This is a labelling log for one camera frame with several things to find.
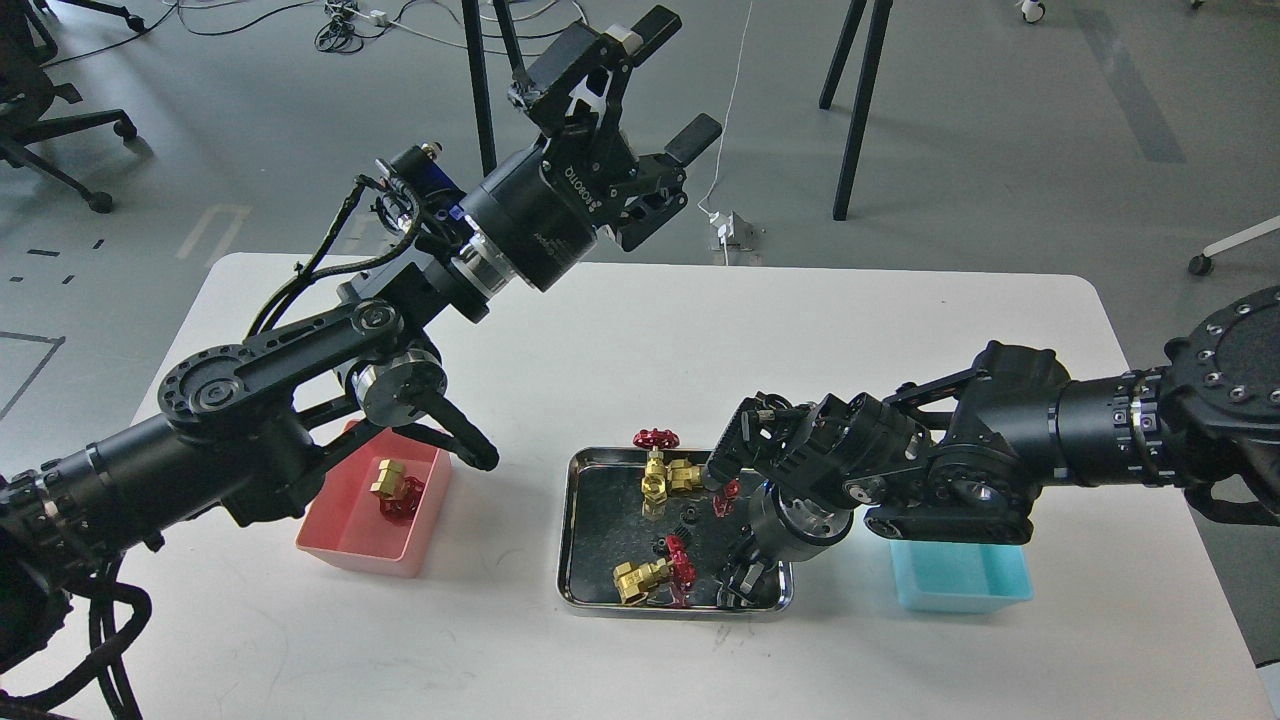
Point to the brass valve right handle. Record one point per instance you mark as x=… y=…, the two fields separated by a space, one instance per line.
x=685 y=477

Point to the pink plastic box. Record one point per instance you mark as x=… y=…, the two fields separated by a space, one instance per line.
x=344 y=527

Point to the brass valve front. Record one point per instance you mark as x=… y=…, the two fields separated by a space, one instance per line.
x=635 y=581

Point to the blue plastic box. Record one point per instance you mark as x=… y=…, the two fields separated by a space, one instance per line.
x=957 y=577

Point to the brass valve red handle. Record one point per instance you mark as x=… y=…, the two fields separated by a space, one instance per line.
x=399 y=495

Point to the black tripod leg right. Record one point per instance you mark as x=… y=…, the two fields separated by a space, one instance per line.
x=877 y=31

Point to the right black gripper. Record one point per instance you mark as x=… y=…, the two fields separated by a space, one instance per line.
x=783 y=529

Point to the black office chair base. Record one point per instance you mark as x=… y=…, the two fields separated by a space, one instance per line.
x=28 y=93

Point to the brass valve upright handle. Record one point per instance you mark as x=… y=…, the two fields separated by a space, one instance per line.
x=654 y=483

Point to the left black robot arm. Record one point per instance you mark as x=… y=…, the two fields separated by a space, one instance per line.
x=340 y=352

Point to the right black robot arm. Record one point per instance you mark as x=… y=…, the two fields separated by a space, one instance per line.
x=964 y=458

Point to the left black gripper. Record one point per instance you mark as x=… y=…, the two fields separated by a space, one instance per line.
x=543 y=207

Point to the white power adapter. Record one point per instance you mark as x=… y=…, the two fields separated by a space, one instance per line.
x=731 y=232

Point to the steel tray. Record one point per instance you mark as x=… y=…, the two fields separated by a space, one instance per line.
x=604 y=525

